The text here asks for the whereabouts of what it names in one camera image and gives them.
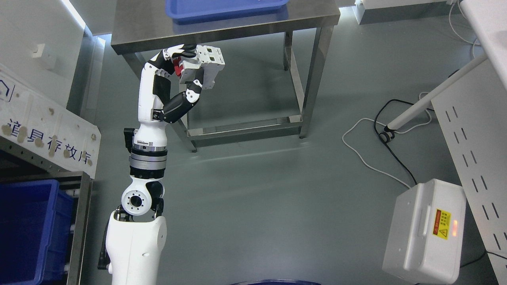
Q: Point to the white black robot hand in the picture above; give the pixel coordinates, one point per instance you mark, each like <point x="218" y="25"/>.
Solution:
<point x="154" y="101"/>

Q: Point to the grey circuit breaker red switch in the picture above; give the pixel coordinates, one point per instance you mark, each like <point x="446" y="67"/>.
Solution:
<point x="209" y="58"/>

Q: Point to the blue robot base rim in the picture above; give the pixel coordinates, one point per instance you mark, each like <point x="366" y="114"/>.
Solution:
<point x="277" y="282"/>

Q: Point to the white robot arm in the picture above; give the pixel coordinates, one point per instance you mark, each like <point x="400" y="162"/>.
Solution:
<point x="136" y="231"/>

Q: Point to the metal shelf rack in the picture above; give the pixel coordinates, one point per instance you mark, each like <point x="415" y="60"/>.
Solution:
<point x="19" y="164"/>

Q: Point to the stainless steel table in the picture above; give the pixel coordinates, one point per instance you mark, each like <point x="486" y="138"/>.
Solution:
<point x="275" y="64"/>

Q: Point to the blue plastic tray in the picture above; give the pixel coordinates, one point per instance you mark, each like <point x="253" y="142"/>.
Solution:
<point x="211" y="10"/>

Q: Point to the white sign panel blue text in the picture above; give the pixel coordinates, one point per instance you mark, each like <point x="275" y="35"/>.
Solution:
<point x="40" y="131"/>

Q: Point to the blue storage bin left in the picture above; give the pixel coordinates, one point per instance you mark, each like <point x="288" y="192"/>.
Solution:
<point x="35" y="222"/>

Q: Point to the white pole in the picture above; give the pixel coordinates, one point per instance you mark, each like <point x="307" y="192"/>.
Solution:
<point x="424" y="103"/>

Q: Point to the white perforated cabinet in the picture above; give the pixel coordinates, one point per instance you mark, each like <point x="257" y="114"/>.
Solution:
<point x="472" y="114"/>

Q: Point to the white equipment box warning label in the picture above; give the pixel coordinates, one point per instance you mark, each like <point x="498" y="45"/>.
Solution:
<point x="426" y="236"/>

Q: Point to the white wall socket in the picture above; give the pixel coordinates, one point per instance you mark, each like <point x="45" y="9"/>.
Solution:
<point x="40" y="51"/>

